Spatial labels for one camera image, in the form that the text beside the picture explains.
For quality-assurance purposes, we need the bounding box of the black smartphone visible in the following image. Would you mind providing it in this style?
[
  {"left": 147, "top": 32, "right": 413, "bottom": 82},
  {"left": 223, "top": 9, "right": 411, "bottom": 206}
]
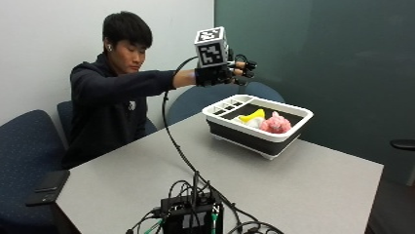
[{"left": 26, "top": 169, "right": 72, "bottom": 208}]

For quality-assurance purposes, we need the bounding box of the black electronics box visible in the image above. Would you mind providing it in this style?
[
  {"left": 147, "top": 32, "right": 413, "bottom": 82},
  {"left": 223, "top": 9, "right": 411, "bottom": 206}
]
[{"left": 160, "top": 191, "right": 227, "bottom": 234}]

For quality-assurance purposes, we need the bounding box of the the person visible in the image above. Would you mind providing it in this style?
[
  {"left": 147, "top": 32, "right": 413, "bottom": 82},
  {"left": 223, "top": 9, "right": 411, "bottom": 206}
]
[{"left": 60, "top": 11, "right": 200, "bottom": 171}]

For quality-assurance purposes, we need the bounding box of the white marker cube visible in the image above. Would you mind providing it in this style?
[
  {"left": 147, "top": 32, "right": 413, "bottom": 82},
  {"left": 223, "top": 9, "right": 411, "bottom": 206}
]
[{"left": 193, "top": 25, "right": 232, "bottom": 69}]

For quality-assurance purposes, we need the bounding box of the long black cable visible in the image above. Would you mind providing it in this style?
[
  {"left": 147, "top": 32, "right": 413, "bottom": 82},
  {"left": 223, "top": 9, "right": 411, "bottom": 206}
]
[{"left": 161, "top": 56, "right": 237, "bottom": 209}]

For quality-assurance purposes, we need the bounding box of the pink soft toy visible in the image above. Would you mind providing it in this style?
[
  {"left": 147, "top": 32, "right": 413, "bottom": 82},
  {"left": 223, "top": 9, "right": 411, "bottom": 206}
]
[{"left": 260, "top": 110, "right": 293, "bottom": 135}]

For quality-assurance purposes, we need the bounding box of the white and black dish tub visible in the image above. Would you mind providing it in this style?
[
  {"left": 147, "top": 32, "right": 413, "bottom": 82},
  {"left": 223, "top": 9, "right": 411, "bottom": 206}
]
[{"left": 201, "top": 94, "right": 316, "bottom": 161}]

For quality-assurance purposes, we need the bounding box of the yellow soft toy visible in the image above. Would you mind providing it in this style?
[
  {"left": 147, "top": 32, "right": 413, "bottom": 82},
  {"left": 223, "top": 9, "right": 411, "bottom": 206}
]
[{"left": 237, "top": 108, "right": 268, "bottom": 125}]

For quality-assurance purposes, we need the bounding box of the black chair armrest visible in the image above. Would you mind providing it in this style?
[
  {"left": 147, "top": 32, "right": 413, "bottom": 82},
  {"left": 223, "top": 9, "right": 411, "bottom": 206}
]
[{"left": 389, "top": 138, "right": 415, "bottom": 151}]

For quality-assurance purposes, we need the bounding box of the black cable loop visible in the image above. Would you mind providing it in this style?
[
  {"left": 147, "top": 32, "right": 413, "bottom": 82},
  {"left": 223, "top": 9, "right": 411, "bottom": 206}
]
[{"left": 225, "top": 208, "right": 286, "bottom": 234}]

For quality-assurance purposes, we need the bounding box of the white soft toy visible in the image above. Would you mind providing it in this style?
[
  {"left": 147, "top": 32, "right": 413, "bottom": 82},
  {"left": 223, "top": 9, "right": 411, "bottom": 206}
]
[{"left": 244, "top": 116, "right": 266, "bottom": 130}]

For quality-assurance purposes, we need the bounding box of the green cable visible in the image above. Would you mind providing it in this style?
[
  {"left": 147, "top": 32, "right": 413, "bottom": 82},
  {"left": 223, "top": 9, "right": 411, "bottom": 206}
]
[{"left": 209, "top": 211, "right": 219, "bottom": 234}]

